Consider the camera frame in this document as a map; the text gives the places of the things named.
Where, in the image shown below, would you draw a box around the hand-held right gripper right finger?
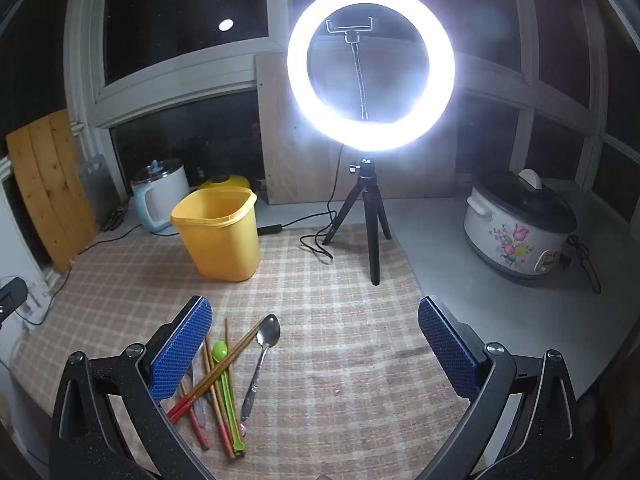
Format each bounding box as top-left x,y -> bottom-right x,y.
417,296 -> 583,480

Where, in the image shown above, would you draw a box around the black tripod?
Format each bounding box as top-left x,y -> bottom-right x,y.
322,152 -> 393,287

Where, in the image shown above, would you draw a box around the light wooden board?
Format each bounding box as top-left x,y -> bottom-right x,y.
255,51 -> 458,206

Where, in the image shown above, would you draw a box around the checkered tablecloth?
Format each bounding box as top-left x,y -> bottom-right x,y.
12,222 -> 471,480

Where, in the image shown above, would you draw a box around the yellow plastic container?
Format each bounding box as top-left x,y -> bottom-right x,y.
170,186 -> 260,282

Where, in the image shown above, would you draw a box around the black pot yellow lid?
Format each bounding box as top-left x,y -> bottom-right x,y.
197,174 -> 251,193

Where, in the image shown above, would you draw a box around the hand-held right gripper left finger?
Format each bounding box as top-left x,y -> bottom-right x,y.
48,296 -> 216,480

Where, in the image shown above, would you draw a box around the blue white electric kettle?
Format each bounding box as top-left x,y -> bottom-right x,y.
131,158 -> 190,234

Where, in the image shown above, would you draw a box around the black rice cooker cable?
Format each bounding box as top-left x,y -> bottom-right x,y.
565,234 -> 603,295

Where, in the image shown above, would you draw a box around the white ring light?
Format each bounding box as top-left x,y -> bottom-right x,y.
286,0 -> 457,152

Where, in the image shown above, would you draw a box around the white floral tray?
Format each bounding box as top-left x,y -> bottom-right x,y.
464,169 -> 578,278

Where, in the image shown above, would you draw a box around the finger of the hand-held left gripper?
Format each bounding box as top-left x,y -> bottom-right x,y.
0,276 -> 29,328

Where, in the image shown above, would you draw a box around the orange pine board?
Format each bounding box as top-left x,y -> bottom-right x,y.
6,109 -> 101,273

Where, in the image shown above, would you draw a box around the scissors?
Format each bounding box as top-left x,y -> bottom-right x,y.
102,205 -> 128,231

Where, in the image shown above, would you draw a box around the black ring light cable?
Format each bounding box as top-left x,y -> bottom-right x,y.
257,147 -> 348,264

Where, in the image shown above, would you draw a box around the white power strip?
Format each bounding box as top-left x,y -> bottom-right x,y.
12,277 -> 56,333

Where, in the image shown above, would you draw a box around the black kettle cable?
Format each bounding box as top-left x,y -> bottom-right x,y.
15,222 -> 178,326

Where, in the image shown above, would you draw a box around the metal spoon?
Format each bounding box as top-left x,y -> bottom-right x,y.
240,314 -> 282,422

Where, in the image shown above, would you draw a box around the grey cutting board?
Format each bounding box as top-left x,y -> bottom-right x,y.
78,154 -> 123,231

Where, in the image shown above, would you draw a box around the white window frame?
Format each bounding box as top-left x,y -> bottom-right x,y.
65,0 -> 640,201

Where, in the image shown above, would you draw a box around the green plastic spoon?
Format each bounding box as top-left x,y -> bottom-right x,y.
212,341 -> 247,458

